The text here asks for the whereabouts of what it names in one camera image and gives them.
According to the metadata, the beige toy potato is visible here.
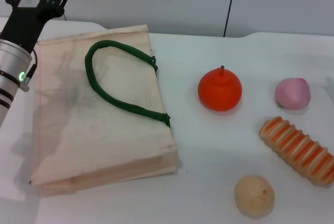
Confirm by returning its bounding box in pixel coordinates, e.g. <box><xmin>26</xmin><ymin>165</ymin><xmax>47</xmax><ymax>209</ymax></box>
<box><xmin>234</xmin><ymin>174</ymin><xmax>275</xmax><ymax>219</ymax></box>

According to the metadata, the striped orange bread loaf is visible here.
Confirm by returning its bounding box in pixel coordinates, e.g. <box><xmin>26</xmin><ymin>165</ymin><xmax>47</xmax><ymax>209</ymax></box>
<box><xmin>258</xmin><ymin>116</ymin><xmax>334</xmax><ymax>187</ymax></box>

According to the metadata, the white handbag with green handles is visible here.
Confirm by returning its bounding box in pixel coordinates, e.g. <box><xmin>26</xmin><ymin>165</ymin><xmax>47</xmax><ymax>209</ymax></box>
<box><xmin>28</xmin><ymin>24</ymin><xmax>180</xmax><ymax>198</ymax></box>

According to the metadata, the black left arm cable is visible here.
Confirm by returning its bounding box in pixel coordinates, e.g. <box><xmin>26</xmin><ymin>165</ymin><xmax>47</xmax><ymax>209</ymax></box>
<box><xmin>24</xmin><ymin>48</ymin><xmax>39</xmax><ymax>84</ymax></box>

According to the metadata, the pink toy peach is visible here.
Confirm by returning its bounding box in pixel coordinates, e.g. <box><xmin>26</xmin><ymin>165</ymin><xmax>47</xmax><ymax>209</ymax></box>
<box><xmin>274</xmin><ymin>77</ymin><xmax>311</xmax><ymax>110</ymax></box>

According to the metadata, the orange toy pear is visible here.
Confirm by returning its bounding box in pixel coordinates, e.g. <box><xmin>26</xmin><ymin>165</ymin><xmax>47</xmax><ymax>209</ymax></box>
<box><xmin>197</xmin><ymin>65</ymin><xmax>243</xmax><ymax>112</ymax></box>

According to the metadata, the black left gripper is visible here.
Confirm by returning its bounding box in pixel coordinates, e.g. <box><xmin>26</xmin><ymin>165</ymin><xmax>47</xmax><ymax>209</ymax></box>
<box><xmin>0</xmin><ymin>0</ymin><xmax>73</xmax><ymax>50</ymax></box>

